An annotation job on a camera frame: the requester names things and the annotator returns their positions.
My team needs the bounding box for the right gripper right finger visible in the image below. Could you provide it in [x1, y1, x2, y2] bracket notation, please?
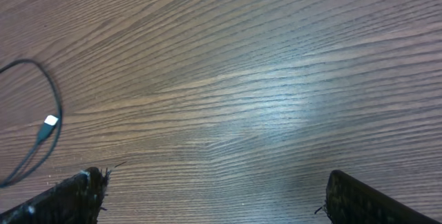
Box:
[323, 170, 441, 224]

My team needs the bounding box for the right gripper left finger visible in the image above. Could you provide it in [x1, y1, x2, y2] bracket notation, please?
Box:
[1, 167, 111, 224]

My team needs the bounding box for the thin black cable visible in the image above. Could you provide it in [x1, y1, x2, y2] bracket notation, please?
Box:
[0, 59, 64, 189]

